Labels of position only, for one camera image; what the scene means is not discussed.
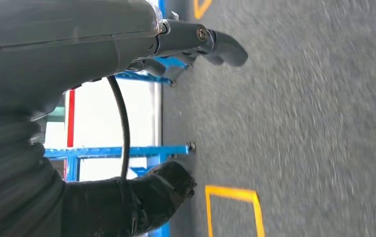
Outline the blue metal shelf rack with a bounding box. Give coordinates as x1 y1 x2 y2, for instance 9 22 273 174
157 0 180 22

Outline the red barrier belt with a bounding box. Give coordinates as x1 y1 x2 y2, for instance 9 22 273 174
66 89 76 149

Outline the blue wheeled metal rack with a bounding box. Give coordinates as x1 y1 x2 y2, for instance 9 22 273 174
43 56 198 183

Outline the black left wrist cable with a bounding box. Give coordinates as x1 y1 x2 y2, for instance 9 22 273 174
107 75 131 180

